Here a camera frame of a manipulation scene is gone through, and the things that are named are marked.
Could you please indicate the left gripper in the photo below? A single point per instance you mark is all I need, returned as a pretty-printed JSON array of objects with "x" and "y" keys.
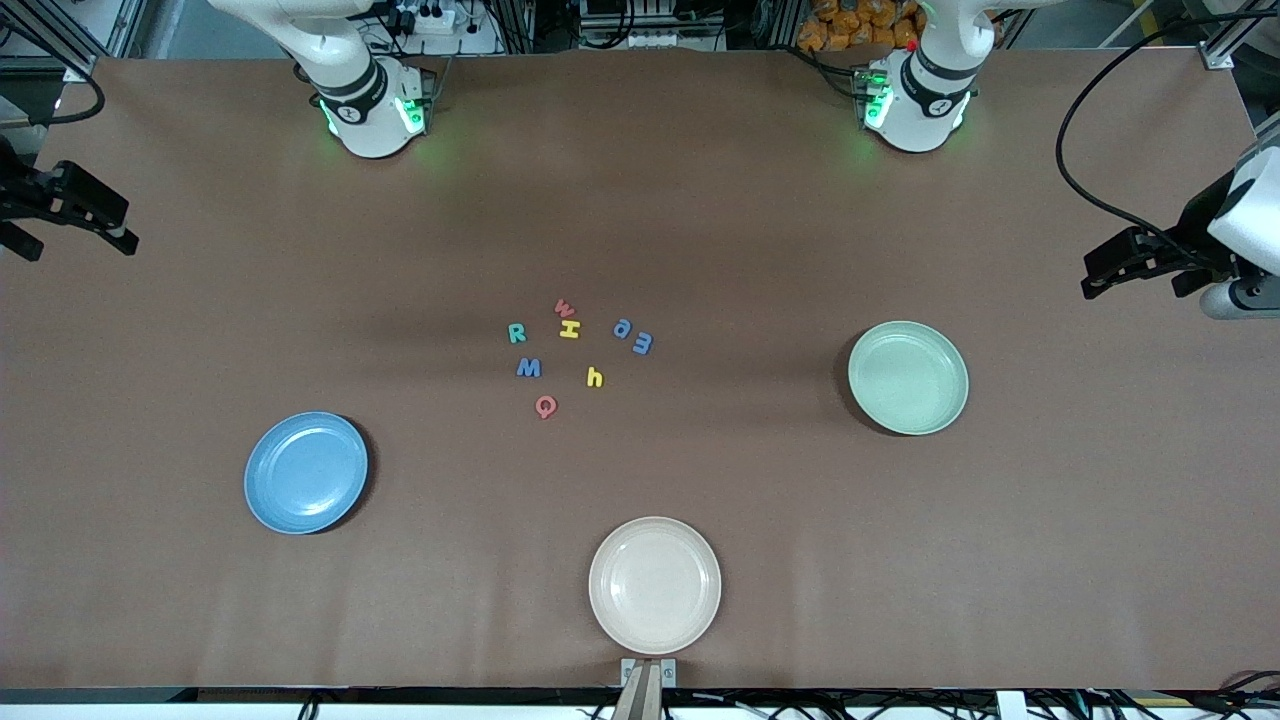
[{"x": 1192, "y": 243}]

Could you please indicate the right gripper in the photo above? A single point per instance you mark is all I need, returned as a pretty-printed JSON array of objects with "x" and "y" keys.
[{"x": 20, "y": 199}]

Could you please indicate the red foam letter Q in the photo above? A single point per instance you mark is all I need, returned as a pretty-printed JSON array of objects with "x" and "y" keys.
[{"x": 538, "y": 406}]

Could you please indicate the blue lowercase foam letter m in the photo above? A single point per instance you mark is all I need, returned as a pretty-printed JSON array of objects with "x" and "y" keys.
[{"x": 642, "y": 343}]

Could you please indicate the blue foam letter a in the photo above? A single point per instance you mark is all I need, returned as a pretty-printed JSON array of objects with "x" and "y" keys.
[{"x": 626, "y": 326}]

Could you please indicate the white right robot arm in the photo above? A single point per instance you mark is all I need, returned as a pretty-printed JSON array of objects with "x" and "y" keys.
[{"x": 370, "y": 125}]

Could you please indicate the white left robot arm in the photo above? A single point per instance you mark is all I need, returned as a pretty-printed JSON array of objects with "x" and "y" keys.
[{"x": 925, "y": 100}]

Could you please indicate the green plate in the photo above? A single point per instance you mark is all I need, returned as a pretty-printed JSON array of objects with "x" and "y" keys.
[{"x": 908, "y": 378}]

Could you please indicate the blue plate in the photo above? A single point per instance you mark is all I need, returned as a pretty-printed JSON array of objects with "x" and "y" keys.
[{"x": 306, "y": 473}]

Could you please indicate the blue uppercase foam letter M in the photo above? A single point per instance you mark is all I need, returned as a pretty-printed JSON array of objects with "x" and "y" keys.
[{"x": 529, "y": 370}]

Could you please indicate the beige plate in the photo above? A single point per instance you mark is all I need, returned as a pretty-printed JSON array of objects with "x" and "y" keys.
[{"x": 655, "y": 585}]

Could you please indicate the grey base connector box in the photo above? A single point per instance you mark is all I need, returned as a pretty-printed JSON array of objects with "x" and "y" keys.
[
  {"x": 425, "y": 85},
  {"x": 868, "y": 90}
]

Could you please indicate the orange snack packets pile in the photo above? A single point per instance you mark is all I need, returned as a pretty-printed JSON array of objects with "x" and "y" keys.
[{"x": 850, "y": 25}]

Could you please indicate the white power strip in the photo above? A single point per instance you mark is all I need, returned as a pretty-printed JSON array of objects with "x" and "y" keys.
[{"x": 430, "y": 15}]

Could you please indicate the brown table cover mat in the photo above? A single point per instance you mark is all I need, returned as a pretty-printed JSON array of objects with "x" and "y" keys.
[{"x": 700, "y": 230}]

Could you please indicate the red foam letter w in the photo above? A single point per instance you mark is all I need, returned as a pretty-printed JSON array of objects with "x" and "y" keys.
[{"x": 565, "y": 309}]

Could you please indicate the grey equipment box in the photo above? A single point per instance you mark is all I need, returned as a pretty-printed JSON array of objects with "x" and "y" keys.
[{"x": 650, "y": 25}]

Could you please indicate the aluminium frame profile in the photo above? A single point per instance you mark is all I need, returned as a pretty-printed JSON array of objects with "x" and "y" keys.
[
  {"x": 60, "y": 50},
  {"x": 1225, "y": 55}
]

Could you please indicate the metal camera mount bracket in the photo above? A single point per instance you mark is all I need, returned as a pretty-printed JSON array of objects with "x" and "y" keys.
[{"x": 648, "y": 672}]

